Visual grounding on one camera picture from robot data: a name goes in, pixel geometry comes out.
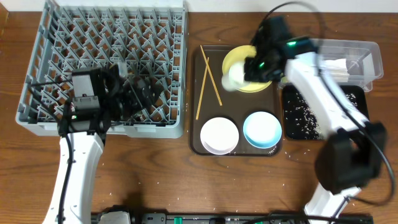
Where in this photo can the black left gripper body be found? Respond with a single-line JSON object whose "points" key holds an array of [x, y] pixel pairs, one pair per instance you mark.
{"points": [[128, 102]]}

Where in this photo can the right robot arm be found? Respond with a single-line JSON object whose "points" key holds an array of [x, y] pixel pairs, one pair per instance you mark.
{"points": [[354, 148]]}

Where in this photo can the white plastic cup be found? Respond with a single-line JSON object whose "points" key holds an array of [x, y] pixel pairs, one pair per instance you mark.
{"points": [[234, 79]]}

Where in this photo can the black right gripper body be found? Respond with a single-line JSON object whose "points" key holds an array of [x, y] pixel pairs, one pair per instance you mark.
{"points": [[261, 70]]}

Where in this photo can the clear plastic waste bin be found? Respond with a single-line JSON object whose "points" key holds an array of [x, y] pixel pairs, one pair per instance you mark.
{"points": [[363, 61]]}

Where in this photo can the white round bowl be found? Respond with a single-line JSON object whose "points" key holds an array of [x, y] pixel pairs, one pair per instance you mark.
{"points": [[219, 136]]}

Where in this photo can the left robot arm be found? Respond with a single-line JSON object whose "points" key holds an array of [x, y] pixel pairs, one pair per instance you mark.
{"points": [[101, 98]]}

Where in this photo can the white paper napkin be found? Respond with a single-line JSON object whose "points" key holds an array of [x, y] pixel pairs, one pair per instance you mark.
{"points": [[337, 69]]}

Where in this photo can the light blue round bowl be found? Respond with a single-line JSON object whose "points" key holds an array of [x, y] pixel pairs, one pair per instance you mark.
{"points": [[262, 130]]}

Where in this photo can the wooden chopstick, lower left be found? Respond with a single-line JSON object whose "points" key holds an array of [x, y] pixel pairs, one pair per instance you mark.
{"points": [[201, 93]]}

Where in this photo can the yellow round plate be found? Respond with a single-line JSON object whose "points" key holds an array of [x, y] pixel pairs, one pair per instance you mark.
{"points": [[238, 55]]}

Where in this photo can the black rectangular waste tray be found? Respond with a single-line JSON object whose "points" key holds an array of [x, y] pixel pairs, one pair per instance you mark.
{"points": [[298, 118]]}

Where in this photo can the rice food scraps pile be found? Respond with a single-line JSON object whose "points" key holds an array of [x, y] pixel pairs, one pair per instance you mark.
{"points": [[301, 118]]}

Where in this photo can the wooden chopstick, long diagonal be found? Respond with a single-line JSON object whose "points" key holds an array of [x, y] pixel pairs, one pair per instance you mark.
{"points": [[211, 76]]}

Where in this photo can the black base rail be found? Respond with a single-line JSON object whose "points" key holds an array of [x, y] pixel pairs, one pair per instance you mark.
{"points": [[273, 218]]}

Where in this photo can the grey plastic dish rack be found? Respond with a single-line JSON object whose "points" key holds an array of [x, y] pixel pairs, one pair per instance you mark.
{"points": [[149, 36]]}

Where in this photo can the dark brown serving tray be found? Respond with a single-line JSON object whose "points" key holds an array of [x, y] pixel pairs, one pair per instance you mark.
{"points": [[237, 106]]}

